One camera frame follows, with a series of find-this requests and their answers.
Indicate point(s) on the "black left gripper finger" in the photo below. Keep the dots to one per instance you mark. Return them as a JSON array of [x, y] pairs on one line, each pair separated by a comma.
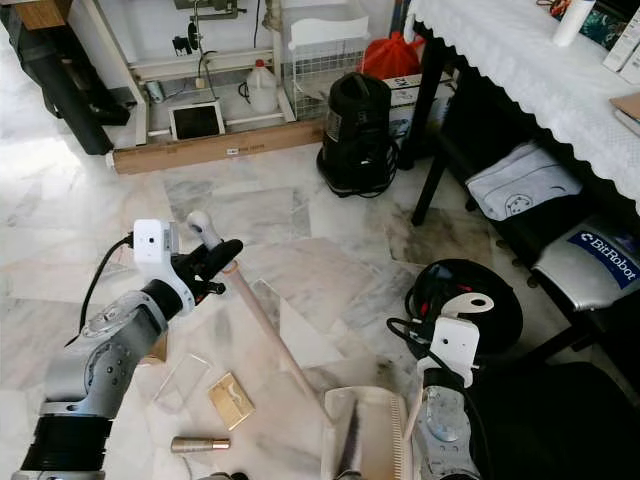
[[224, 250], [212, 268]]

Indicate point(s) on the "small labelled cardboard box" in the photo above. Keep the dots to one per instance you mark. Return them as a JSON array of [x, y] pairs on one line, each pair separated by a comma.
[[158, 350]]

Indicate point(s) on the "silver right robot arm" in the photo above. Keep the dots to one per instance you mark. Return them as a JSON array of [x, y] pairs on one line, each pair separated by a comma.
[[440, 428]]

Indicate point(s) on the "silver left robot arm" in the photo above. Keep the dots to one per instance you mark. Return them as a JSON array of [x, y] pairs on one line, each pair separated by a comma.
[[100, 370]]

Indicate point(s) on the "long flat cardboard box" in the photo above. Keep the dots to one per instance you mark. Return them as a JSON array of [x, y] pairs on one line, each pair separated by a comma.
[[220, 146]]

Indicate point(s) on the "white framed tablet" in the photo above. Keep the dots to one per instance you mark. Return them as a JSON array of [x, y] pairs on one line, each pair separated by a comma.
[[197, 120]]

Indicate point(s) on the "flat gold box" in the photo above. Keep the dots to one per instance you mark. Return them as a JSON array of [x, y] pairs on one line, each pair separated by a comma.
[[232, 402]]

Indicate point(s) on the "clear plastic jug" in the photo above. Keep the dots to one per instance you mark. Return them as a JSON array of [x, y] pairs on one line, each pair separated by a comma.
[[261, 90]]

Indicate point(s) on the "gold metal tube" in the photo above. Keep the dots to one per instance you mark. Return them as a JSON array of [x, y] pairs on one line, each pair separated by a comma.
[[200, 444]]

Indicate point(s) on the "black canister vacuum cleaner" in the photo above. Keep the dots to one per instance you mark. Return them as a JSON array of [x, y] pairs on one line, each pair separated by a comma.
[[358, 135]]

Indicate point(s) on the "white metal rack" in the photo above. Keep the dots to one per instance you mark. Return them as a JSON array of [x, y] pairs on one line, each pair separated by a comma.
[[205, 64]]

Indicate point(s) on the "long black bag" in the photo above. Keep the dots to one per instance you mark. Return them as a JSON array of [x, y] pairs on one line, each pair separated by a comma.
[[65, 85]]

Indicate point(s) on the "grey metal machine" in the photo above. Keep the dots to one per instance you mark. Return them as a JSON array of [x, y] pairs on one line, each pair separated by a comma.
[[210, 6]]

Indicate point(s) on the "white printed carton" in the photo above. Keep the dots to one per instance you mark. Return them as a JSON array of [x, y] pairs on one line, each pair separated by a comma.
[[420, 90]]

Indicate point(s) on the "red plastic bag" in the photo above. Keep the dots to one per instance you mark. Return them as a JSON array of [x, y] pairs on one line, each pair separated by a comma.
[[390, 57]]

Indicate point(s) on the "black chair under grey bag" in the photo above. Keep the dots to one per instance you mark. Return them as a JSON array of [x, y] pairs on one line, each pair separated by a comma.
[[455, 125]]

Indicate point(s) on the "brown wooden block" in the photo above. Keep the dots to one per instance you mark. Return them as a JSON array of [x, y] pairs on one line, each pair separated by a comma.
[[44, 13]]

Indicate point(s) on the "grey printed cloth bag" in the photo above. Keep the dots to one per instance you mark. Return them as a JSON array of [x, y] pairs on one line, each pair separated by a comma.
[[525, 182]]

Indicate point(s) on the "white lace tablecloth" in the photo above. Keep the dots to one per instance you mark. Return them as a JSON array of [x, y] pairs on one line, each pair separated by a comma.
[[520, 70]]

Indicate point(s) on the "silver BitRobot bag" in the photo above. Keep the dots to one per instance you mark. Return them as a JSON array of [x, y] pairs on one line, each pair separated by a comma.
[[590, 268]]

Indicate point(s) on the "white plastic bottle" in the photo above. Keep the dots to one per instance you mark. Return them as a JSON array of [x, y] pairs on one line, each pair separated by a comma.
[[573, 22]]

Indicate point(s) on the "tan notebook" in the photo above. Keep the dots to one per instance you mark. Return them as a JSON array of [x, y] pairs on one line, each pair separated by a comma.
[[628, 112]]

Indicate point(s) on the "dark printed box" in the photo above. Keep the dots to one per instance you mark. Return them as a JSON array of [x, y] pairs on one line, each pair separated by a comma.
[[608, 22]]

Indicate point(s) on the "white book stack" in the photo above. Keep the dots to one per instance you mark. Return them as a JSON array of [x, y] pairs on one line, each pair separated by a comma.
[[628, 50]]

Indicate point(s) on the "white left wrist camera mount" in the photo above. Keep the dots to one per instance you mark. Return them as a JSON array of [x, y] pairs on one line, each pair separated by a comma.
[[153, 245]]

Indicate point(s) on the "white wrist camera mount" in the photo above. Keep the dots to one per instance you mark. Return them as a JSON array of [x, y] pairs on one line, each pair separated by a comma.
[[153, 245], [455, 345]]

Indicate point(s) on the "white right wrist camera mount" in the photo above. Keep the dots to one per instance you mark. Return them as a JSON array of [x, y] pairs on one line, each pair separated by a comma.
[[455, 345]]

